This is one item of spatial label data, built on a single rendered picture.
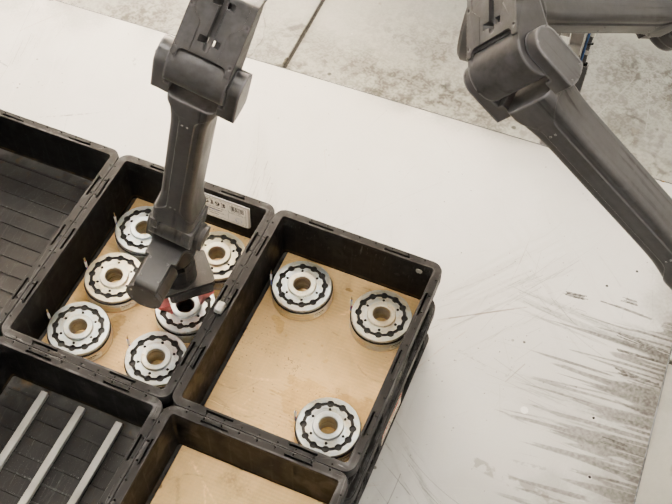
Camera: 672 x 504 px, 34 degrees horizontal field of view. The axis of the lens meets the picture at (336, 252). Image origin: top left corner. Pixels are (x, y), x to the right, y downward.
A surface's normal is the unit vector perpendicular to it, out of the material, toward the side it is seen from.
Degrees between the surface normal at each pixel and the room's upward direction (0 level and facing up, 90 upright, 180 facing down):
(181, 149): 94
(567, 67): 38
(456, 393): 0
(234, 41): 50
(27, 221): 0
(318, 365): 0
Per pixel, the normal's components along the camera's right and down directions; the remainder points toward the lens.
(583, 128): 0.58, -0.21
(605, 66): 0.02, -0.57
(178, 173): -0.37, 0.79
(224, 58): -0.12, 0.25
